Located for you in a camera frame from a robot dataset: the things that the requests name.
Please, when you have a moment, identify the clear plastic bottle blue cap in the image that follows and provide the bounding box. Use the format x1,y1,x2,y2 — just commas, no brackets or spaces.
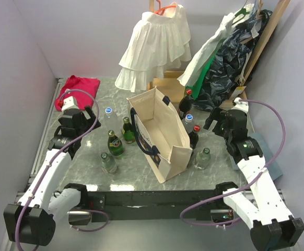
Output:
182,114,194,134
103,107,122,138

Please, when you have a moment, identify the large cola bottle red cap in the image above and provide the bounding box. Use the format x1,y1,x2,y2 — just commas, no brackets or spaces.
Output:
178,89,192,120

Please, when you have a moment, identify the beige canvas tote bag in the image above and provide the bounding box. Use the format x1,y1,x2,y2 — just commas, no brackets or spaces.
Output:
127,88,193,184

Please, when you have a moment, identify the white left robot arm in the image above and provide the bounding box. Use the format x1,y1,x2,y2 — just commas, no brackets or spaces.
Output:
3,106,101,250

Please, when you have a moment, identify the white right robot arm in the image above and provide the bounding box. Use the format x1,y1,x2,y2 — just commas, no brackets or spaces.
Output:
204,108,304,250

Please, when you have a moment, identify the folded pink shirt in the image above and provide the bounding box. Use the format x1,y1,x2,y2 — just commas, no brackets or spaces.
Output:
54,75,100,111

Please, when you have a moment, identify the green garment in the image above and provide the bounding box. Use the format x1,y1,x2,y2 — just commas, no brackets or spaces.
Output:
188,53,216,100

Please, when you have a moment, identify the small cola bottle red cap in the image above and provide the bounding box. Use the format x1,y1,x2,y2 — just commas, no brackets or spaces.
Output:
189,124,201,150

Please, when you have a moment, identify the green glass bottle labelled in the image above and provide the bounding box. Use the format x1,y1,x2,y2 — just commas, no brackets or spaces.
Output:
108,130,124,156

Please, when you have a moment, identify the clear glass bottle green cap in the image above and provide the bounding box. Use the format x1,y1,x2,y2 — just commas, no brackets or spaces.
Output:
100,152,118,174
194,147,211,170

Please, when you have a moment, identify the green glass bottle gold cap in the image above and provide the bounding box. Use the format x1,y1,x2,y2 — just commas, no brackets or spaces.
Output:
122,117,135,144

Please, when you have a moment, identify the dark blue patterned garment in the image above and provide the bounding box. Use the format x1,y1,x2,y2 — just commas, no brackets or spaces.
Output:
192,9,273,111

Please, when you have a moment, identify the wooden clothes rack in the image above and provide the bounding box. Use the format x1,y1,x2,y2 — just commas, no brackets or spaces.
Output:
148,0,291,108

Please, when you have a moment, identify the white shirt on hanger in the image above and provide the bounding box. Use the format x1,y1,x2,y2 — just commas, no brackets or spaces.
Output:
178,13,235,87

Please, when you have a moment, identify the folded light blue cloth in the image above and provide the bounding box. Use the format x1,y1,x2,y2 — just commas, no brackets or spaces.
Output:
229,132,283,181

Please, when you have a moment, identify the white ruffled dress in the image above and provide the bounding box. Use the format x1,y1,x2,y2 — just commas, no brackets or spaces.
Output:
115,2,192,92

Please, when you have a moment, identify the green clothes hanger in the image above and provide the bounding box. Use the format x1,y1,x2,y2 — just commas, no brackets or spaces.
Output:
232,7,250,25

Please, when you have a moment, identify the orange clothes hanger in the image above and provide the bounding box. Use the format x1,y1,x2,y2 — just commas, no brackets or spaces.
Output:
151,0,176,15

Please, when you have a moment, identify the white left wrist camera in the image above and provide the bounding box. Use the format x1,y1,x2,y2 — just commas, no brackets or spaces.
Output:
56,96,78,112

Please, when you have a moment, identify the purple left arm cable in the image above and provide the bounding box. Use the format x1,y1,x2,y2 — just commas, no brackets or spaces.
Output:
15,89,110,251

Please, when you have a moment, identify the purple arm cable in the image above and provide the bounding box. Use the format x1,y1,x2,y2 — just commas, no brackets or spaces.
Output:
15,89,110,251
180,98,286,230

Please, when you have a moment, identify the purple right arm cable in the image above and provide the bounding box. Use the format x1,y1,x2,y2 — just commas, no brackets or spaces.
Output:
180,98,286,230

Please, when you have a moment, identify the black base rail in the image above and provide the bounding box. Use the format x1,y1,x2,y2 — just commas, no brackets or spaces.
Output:
57,189,247,225

